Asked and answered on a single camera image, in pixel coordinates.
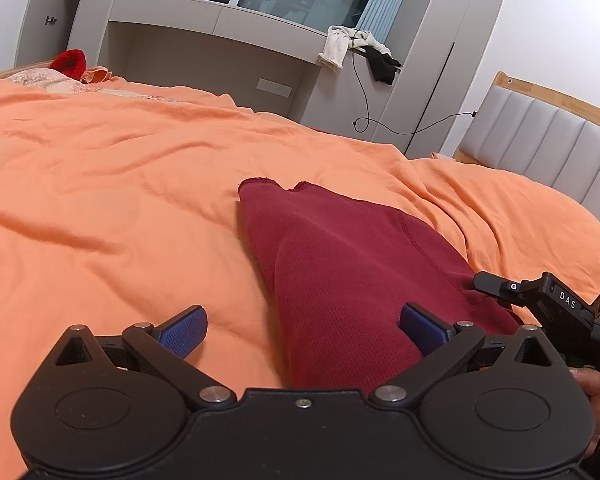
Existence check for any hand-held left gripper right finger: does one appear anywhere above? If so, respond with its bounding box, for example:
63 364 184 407
369 302 556 408

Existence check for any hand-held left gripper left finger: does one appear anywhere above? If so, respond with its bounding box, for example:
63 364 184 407
54 304 238 411

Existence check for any maroon long-sleeve top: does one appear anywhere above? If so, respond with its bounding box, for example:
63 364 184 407
237 177 527 395

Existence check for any person's right hand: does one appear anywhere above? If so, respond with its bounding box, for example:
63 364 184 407
569 367 600 457

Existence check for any orange blanket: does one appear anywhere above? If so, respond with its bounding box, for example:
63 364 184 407
0 77 600 480

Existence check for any grey padded headboard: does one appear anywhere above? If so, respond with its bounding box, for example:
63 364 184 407
452 71 600 232

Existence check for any black cloth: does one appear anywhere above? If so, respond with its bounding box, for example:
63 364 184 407
364 47 403 86

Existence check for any small orange cloth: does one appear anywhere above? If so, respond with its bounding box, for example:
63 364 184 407
82 66 114 85

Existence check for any grey built-in cabinet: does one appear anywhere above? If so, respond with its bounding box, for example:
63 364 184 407
15 0 516 157

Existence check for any white cloth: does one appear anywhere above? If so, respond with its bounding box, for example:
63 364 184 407
318 25 382 70

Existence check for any red plush item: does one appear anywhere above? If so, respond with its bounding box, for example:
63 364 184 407
49 49 88 81

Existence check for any black charging cable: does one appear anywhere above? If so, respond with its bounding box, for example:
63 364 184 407
351 35 477 137

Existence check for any white wall socket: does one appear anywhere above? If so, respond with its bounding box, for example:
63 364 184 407
257 77 294 99

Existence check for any wooden bed frame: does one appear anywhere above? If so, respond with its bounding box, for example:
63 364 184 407
0 61 52 80

